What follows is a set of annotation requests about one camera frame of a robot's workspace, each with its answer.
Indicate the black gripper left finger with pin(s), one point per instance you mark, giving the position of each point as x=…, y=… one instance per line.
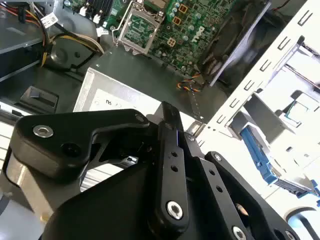
x=62, y=130

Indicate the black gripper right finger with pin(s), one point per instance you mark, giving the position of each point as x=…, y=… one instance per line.
x=225, y=200

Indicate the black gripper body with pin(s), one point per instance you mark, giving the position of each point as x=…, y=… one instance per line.
x=112, y=212

